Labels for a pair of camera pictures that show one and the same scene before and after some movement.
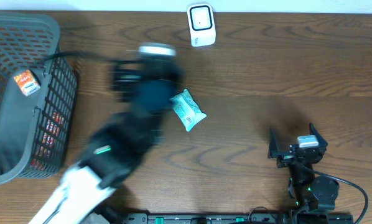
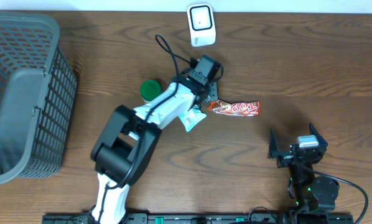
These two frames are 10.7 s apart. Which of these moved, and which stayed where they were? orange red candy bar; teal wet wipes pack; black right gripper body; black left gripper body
Moved: orange red candy bar; black left gripper body
Stayed: black right gripper body; teal wet wipes pack
